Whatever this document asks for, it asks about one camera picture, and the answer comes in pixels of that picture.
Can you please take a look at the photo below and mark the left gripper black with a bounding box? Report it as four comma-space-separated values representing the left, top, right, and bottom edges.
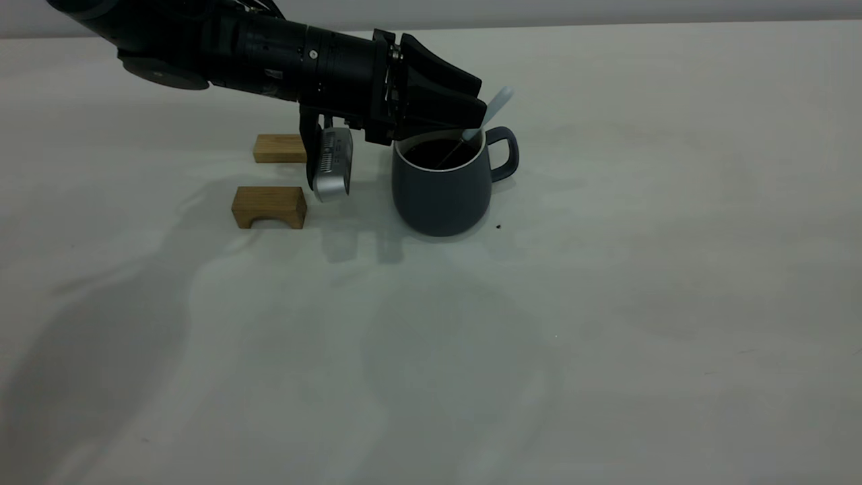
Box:
366, 28, 488, 146

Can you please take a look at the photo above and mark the spoon with pale blue handle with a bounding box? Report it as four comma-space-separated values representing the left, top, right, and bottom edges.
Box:
434, 86, 516, 169

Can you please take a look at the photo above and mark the dark grey ceramic mug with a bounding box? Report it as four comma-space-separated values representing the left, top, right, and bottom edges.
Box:
392, 126, 520, 237

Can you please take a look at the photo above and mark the dark coffee liquid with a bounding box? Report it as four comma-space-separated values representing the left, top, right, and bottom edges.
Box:
404, 138, 480, 170

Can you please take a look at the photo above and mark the flat wooden block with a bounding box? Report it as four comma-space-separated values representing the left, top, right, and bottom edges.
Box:
253, 134, 308, 164

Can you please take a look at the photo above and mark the arched wooden block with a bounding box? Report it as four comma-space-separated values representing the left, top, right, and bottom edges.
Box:
232, 187, 308, 230

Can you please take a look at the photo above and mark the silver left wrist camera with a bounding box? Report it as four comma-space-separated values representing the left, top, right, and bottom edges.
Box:
313, 127, 354, 203

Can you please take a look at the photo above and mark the black left camera bracket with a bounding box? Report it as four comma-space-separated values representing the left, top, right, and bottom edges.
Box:
298, 104, 328, 191

